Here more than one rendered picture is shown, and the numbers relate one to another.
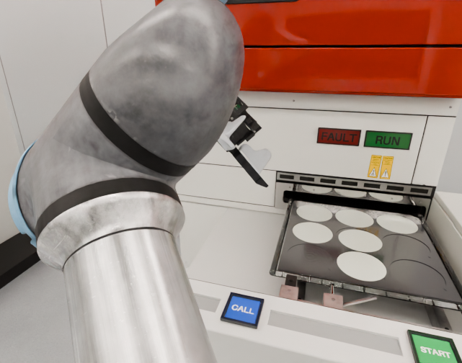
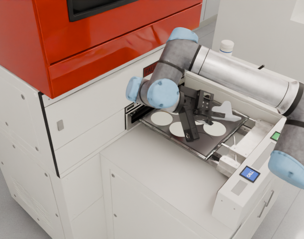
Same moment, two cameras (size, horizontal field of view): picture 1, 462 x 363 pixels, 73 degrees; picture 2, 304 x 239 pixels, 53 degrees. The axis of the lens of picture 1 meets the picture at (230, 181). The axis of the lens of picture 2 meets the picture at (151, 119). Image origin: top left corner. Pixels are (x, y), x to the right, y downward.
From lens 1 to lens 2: 1.00 m
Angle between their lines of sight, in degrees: 59
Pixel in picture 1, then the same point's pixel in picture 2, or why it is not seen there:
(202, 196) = (81, 160)
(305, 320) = (257, 159)
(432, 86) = (190, 26)
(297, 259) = (201, 145)
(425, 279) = not seen: hidden behind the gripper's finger
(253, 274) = (181, 170)
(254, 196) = (114, 132)
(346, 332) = (265, 151)
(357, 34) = (166, 11)
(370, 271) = (219, 128)
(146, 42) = not seen: outside the picture
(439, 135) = not seen: hidden behind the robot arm
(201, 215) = (81, 173)
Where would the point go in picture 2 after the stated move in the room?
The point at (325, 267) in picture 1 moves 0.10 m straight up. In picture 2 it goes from (211, 139) to (215, 121)
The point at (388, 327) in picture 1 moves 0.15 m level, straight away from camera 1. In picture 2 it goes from (266, 141) to (240, 120)
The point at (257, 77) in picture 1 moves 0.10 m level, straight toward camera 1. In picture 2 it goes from (121, 56) to (146, 64)
